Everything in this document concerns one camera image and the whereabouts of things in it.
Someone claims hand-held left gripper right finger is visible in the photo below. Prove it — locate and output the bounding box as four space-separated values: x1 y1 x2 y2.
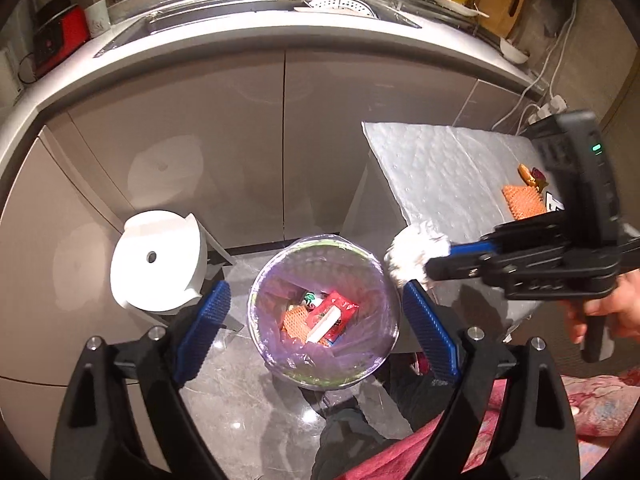
402 280 581 480

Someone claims white flat plate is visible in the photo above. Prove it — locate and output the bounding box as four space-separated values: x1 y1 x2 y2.
435 0 488 18

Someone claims orange foam net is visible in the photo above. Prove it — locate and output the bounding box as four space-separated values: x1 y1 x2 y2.
280 305 313 343
502 184 546 221

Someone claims beige kitchen cabinet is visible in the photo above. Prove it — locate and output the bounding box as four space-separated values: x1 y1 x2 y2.
0 50 531 461

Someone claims metal colander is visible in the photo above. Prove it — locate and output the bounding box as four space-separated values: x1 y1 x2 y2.
309 0 376 17

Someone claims long white cable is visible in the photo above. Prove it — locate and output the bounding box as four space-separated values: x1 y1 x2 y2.
492 0 581 133

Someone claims white tissue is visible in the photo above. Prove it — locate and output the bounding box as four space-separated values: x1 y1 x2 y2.
384 222 451 291

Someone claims red black blender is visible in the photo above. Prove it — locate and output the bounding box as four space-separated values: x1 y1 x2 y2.
32 0 91 76

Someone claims red snack packet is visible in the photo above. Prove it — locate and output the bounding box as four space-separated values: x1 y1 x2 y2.
305 292 361 346

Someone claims round bin with purple liner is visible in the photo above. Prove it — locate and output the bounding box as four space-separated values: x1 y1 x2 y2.
246 234 401 392

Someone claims pink patterned clothing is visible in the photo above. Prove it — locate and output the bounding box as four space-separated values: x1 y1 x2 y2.
345 367 640 480

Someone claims white power strip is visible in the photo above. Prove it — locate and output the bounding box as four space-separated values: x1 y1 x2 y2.
530 95 568 123

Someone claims person's right hand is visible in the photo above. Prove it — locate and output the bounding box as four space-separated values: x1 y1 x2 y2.
566 270 640 346

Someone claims white foam block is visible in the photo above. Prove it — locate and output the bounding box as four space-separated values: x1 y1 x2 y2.
306 307 346 345

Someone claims steel sink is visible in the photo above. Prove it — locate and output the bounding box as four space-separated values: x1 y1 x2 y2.
92 0 423 58

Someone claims white toilet paper roll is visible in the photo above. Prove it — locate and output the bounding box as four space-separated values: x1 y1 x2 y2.
110 210 208 316

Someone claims silver table cover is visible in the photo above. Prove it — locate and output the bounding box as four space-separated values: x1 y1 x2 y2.
361 121 556 341

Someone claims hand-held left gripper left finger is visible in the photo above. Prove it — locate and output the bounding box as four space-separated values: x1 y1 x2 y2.
50 280 232 480

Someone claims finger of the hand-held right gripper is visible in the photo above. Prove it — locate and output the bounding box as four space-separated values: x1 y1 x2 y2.
427 254 501 282
447 232 506 258

